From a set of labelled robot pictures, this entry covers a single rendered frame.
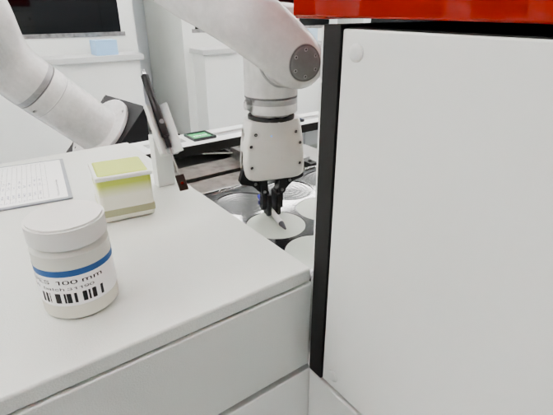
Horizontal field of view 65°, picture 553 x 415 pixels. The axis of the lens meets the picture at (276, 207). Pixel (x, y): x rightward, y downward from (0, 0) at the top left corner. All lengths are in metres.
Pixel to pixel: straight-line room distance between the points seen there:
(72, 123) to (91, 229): 0.73
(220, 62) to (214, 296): 3.59
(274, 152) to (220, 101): 3.34
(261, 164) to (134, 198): 0.21
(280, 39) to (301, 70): 0.05
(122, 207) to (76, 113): 0.54
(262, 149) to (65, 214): 0.35
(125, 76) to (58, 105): 2.56
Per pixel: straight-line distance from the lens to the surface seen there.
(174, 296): 0.46
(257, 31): 0.57
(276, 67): 0.58
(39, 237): 0.42
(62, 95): 1.11
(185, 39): 4.06
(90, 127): 1.15
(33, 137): 3.58
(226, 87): 4.03
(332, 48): 0.40
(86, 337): 0.44
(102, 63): 3.60
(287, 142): 0.70
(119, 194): 0.62
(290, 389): 0.59
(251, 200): 0.82
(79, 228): 0.42
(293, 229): 0.72
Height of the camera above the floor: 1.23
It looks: 25 degrees down
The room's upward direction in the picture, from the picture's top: straight up
